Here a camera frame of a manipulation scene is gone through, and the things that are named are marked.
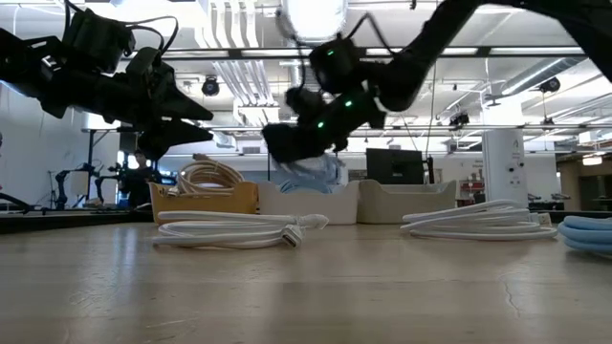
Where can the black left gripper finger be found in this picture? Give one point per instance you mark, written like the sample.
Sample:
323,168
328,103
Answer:
177,107
167,141

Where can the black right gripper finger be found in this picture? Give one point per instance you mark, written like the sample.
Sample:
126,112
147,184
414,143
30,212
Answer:
287,143
306,102

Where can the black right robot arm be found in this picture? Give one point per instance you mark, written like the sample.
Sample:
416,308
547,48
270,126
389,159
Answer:
478,28

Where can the black background robot arm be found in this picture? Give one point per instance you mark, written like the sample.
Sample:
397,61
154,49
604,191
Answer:
62,184

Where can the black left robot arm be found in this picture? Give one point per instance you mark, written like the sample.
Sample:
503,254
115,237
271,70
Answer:
24,71

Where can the black ceiling spotlight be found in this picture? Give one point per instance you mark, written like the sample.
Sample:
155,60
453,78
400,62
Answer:
550,85
210,87

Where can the person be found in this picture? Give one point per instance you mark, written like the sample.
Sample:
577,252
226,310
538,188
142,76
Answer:
138,184

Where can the black monitor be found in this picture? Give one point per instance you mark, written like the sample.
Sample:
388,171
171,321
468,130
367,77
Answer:
394,165

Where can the white plastic bin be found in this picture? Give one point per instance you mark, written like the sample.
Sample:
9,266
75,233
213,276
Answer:
311,205

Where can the yellow plastic bin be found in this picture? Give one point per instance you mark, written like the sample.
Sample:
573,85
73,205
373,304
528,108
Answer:
205,205

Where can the bright ceiling lamp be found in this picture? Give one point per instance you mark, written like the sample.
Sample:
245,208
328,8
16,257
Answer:
315,16

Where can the grey plastic bin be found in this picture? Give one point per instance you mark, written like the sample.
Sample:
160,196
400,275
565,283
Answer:
406,205

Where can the white round pillar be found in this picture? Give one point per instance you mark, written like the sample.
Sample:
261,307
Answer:
504,167

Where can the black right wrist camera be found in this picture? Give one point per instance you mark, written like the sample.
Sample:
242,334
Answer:
339,64

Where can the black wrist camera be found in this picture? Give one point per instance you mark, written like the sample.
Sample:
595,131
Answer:
339,64
95,38

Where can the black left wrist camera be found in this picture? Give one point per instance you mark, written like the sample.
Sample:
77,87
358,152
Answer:
95,38

